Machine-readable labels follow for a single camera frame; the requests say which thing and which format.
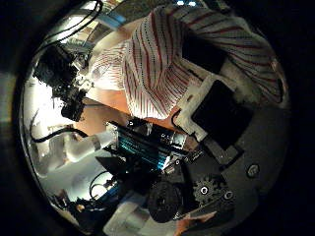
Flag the black overhead cable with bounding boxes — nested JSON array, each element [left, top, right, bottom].
[[42, 0, 104, 43]]

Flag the black control box blue lights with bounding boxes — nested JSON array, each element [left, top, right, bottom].
[[104, 119, 191, 171]]

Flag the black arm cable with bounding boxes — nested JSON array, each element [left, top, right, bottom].
[[31, 127, 90, 144]]

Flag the black looped cable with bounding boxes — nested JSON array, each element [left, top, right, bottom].
[[88, 170, 116, 201]]

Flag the white red-striped shirt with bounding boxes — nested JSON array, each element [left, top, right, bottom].
[[88, 4, 289, 121]]

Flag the aluminium frame rail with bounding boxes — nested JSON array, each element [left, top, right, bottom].
[[96, 9, 127, 29]]

